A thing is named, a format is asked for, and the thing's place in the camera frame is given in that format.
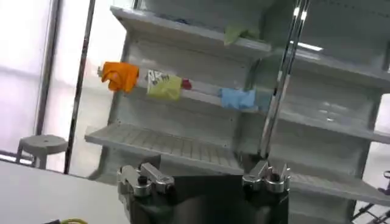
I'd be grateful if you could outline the grey shelf rack with cloths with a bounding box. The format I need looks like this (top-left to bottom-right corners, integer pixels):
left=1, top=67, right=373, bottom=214
left=84, top=0, right=390, bottom=224

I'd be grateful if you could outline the black metal stand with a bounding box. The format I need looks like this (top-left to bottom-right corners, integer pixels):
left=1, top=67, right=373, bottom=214
left=349, top=169, right=390, bottom=224

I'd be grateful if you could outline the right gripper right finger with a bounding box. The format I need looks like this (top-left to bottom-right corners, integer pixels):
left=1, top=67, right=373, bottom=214
left=241, top=160, right=292, bottom=194

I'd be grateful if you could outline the yellow cable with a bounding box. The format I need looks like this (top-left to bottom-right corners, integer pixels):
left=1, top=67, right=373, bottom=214
left=60, top=217, right=89, bottom=224

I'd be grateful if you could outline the pale grey window frame post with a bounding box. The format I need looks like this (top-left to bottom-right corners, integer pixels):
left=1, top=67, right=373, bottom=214
left=34, top=0, right=64, bottom=137

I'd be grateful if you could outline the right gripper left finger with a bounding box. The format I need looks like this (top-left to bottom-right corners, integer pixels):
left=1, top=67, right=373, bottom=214
left=116, top=162, right=176, bottom=198

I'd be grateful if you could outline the grey round plastic stool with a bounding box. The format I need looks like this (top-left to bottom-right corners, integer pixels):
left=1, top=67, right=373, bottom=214
left=15, top=134, right=69, bottom=170

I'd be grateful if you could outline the dark slim metal pole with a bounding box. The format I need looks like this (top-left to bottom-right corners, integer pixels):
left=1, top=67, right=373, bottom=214
left=63, top=0, right=97, bottom=175

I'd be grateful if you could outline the chrome pole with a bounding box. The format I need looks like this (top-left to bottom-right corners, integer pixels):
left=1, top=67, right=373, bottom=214
left=258, top=0, right=312, bottom=159

